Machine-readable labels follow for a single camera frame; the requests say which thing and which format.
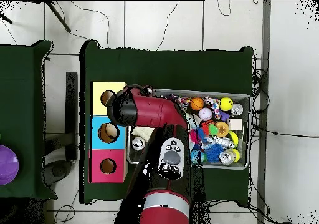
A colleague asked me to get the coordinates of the plain wooden cube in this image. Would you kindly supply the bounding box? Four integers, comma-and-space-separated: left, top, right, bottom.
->
227, 118, 243, 132

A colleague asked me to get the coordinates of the black tripod leg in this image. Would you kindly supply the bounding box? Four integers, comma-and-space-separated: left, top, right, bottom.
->
0, 12, 13, 24
44, 1, 72, 33

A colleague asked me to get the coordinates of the blue spiky rubber ball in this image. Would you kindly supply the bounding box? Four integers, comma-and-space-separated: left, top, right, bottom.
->
205, 144, 225, 163

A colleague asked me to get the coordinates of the cream waffle cloth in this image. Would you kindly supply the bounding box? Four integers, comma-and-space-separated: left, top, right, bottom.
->
131, 126, 155, 141

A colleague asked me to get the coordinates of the yellow smiley ball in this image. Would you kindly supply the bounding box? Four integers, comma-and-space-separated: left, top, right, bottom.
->
219, 97, 234, 112

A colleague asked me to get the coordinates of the wooden box with three holes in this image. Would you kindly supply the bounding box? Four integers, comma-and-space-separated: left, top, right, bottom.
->
88, 81, 130, 183

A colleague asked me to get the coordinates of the small white baseball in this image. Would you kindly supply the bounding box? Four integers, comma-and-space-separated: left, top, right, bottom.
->
198, 107, 213, 122

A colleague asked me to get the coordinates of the purple bowl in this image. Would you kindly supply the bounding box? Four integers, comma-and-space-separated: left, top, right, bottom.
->
0, 144, 20, 186

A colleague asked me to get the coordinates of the dark green side table cloth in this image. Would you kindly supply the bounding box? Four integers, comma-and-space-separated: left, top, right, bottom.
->
0, 39, 58, 200

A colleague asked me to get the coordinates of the black floor cable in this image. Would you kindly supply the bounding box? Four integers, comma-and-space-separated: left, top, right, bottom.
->
251, 122, 319, 138

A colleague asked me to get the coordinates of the small orange basketball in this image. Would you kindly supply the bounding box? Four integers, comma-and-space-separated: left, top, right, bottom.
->
189, 97, 205, 112

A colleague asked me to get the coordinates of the shallow wire mesh bin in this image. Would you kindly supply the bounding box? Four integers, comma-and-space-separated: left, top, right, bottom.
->
126, 87, 252, 170

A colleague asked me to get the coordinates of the grey stand foot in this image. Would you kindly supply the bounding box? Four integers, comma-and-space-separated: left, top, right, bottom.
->
41, 159, 74, 187

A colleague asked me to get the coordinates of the blue green globe ball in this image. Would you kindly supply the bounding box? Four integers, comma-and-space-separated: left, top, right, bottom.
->
190, 149, 206, 165

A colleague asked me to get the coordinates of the toy hamburger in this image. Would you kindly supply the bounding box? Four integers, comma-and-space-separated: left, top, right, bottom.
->
214, 120, 230, 138

